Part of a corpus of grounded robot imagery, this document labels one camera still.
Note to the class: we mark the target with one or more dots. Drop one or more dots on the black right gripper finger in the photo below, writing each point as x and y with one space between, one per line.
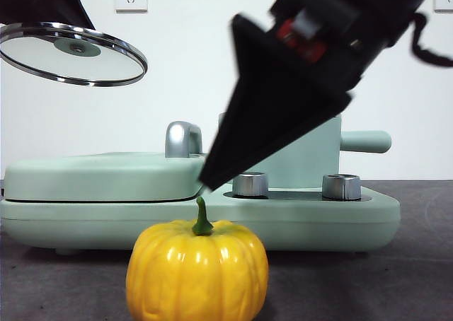
269 98

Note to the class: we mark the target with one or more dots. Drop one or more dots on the yellow pumpkin green stem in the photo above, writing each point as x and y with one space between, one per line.
196 275

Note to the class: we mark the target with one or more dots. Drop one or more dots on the glass lid green knob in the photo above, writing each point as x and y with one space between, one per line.
70 63

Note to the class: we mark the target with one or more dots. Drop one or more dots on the mint green steamer pot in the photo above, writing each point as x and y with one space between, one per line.
318 151

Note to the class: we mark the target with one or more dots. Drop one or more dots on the silver control knob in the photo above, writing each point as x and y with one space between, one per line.
341 187
251 185

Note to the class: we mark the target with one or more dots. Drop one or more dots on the mint green breakfast machine base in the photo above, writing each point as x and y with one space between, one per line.
318 225

